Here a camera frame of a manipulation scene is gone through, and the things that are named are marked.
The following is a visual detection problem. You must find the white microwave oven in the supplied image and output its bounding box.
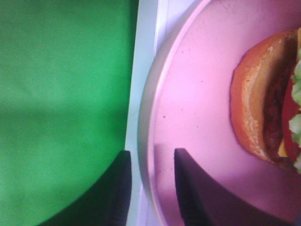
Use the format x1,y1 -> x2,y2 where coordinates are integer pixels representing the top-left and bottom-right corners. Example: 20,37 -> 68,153
125,0 -> 208,226

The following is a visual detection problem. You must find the burger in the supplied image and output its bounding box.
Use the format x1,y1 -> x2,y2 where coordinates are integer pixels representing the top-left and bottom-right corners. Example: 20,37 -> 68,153
230,29 -> 301,172

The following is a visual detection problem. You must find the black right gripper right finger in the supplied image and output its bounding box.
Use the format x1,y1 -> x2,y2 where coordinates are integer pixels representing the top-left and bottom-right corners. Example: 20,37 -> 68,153
174,148 -> 294,226

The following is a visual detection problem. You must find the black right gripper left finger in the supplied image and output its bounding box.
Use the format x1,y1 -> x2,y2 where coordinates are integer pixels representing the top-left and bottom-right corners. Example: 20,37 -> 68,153
41,151 -> 131,226

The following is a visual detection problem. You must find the pink plate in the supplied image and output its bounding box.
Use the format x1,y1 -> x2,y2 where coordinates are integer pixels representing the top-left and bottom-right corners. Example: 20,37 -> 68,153
138,0 -> 301,226

